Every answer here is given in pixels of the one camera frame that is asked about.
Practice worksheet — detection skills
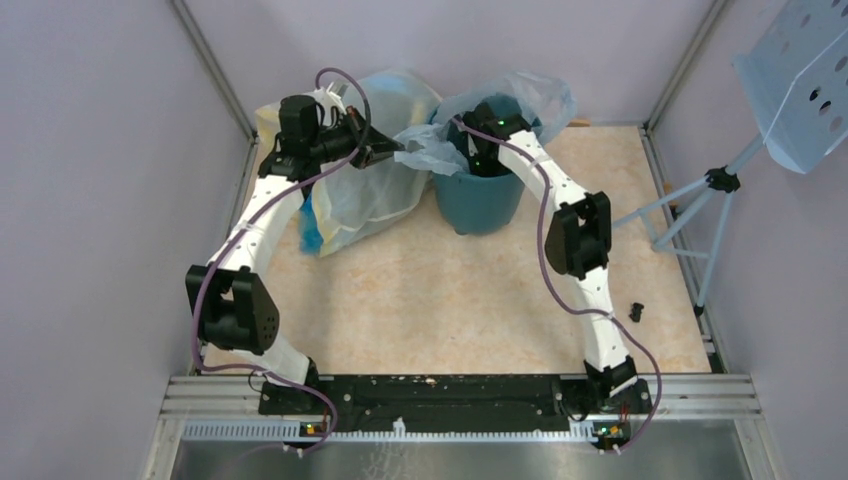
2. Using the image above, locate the thin blue plastic trash bag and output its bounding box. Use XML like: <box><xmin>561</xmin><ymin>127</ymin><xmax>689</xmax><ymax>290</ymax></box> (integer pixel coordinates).
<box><xmin>395</xmin><ymin>70</ymin><xmax>578</xmax><ymax>176</ymax></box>

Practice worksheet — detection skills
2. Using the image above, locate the teal plastic trash bin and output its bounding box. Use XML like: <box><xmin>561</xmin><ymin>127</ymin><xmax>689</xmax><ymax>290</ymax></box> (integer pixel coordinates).
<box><xmin>431</xmin><ymin>116</ymin><xmax>545</xmax><ymax>236</ymax></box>

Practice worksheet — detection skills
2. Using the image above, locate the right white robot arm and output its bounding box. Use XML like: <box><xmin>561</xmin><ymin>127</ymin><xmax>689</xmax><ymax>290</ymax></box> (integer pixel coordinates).
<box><xmin>451</xmin><ymin>103</ymin><xmax>638</xmax><ymax>412</ymax></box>

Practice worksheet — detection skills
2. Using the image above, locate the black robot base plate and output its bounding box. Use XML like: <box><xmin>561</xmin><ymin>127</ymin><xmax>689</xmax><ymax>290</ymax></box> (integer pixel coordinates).
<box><xmin>258</xmin><ymin>374</ymin><xmax>652</xmax><ymax>433</ymax></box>

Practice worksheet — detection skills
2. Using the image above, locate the light blue tripod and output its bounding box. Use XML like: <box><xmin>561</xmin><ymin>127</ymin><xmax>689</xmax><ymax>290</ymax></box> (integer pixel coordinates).
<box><xmin>613</xmin><ymin>134</ymin><xmax>765</xmax><ymax>318</ymax></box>

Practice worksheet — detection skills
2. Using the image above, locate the large full translucent bag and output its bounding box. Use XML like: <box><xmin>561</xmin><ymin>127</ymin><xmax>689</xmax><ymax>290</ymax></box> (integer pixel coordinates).
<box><xmin>297</xmin><ymin>68</ymin><xmax>441</xmax><ymax>256</ymax></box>

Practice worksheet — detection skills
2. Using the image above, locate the perforated light blue panel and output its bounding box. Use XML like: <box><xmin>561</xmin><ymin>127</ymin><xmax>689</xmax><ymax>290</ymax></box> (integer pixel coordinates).
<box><xmin>733</xmin><ymin>0</ymin><xmax>847</xmax><ymax>174</ymax></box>

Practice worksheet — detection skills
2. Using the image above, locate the small black loose part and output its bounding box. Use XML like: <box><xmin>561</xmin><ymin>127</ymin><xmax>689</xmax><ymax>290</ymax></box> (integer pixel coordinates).
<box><xmin>629</xmin><ymin>302</ymin><xmax>645</xmax><ymax>323</ymax></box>

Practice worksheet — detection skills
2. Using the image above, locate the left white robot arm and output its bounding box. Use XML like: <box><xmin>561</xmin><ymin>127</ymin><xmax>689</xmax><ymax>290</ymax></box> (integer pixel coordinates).
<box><xmin>185</xmin><ymin>89</ymin><xmax>402</xmax><ymax>414</ymax></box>

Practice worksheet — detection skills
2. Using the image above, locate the white toothed rail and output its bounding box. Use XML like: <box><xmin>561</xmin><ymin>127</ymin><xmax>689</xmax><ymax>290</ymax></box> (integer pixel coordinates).
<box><xmin>181</xmin><ymin>419</ymin><xmax>597</xmax><ymax>444</ymax></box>

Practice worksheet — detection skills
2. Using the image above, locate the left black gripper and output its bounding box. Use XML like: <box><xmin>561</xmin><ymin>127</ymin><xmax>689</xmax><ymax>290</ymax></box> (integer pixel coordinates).
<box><xmin>309</xmin><ymin>105</ymin><xmax>405</xmax><ymax>169</ymax></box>

